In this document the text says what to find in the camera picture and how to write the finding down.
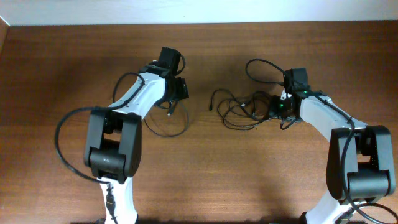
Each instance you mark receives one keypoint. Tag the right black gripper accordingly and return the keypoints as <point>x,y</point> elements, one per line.
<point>273,111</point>

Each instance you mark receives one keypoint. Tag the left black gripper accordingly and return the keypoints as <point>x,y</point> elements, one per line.
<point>181,92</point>

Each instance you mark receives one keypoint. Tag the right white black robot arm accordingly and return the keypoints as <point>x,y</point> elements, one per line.
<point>360,167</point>

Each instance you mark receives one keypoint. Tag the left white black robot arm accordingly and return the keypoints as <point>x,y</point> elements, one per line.
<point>114,141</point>

